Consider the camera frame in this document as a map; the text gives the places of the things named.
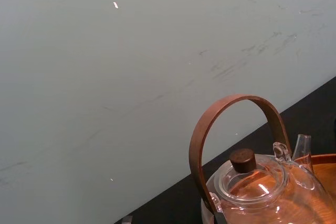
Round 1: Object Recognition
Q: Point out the brown wooden tray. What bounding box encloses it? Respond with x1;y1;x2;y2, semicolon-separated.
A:
293;153;336;224

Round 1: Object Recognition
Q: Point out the glass lid with wooden knob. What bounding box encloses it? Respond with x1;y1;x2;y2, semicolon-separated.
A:
214;148;289;202

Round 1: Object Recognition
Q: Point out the black table cloth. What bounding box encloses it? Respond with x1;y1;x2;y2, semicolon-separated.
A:
113;76;336;224

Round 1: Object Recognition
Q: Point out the clear glass teapot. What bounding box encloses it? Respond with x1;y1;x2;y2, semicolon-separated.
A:
201;134;336;224

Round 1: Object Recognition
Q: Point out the brown wooden teapot handle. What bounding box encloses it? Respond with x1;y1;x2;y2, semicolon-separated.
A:
188;93;293;214

